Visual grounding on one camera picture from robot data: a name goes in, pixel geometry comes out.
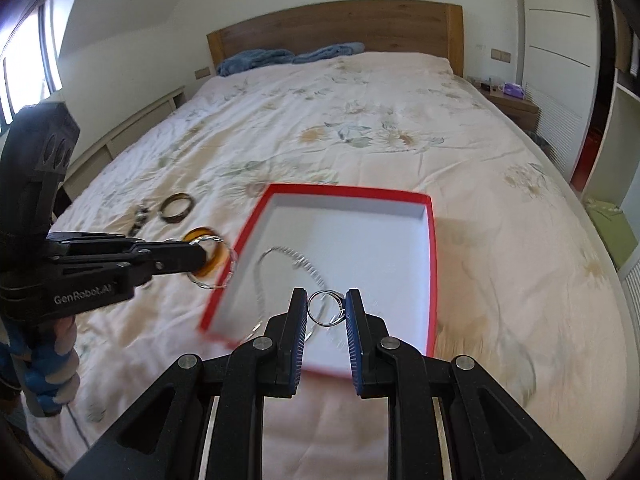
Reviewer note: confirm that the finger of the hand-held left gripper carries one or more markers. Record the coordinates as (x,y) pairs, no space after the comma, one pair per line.
(90,241)
(170,264)

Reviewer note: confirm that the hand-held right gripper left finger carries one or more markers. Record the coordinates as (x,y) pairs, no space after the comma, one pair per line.
(298,340)

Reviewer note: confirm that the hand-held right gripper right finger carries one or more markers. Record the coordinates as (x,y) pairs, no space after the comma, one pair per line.
(354,340)

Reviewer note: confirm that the dark brown bangle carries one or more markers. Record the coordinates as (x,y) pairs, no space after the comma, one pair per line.
(170,217)

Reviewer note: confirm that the amber bangle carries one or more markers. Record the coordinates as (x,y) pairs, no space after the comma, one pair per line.
(218,260)

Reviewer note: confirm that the red cardboard box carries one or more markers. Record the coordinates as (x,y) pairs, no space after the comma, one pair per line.
(350,240)

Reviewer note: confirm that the person's left hand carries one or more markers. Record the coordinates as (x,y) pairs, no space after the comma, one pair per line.
(50,365)

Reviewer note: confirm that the window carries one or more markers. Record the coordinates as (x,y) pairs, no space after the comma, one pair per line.
(25,70)

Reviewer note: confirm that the floral bedsheet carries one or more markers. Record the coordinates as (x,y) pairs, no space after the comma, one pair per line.
(350,125)

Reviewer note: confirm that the blue pillow left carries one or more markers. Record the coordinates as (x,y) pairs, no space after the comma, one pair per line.
(250,61)

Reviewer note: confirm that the blue pillow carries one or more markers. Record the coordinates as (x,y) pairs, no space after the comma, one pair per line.
(330,53)
(250,61)

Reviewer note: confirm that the blue pillow right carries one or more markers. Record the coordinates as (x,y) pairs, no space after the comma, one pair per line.
(330,53)

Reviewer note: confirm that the wooden nightstand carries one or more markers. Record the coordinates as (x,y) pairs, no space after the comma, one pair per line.
(515,108)

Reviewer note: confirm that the small dark gadget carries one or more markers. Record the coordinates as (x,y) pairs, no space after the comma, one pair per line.
(486,82)

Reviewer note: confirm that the purple tissue box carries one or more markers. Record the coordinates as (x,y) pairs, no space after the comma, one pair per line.
(514,89)

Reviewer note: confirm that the wooden headboard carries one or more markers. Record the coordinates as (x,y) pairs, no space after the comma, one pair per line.
(350,25)

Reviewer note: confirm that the white wardrobe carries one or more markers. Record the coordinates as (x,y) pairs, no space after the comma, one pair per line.
(560,35)

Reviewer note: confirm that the wall switch panel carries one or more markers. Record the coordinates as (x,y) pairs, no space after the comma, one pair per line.
(202,72)
(501,55)

